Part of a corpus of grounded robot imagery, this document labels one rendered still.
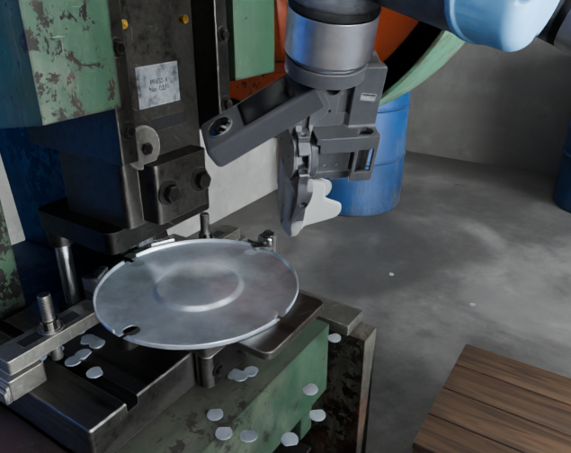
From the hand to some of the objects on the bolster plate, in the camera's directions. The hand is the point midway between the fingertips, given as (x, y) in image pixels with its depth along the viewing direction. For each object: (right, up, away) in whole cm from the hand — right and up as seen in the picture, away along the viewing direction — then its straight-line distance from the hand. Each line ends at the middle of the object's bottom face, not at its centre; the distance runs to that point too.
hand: (284, 226), depth 59 cm
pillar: (-33, -11, +23) cm, 42 cm away
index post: (-3, -9, +35) cm, 36 cm away
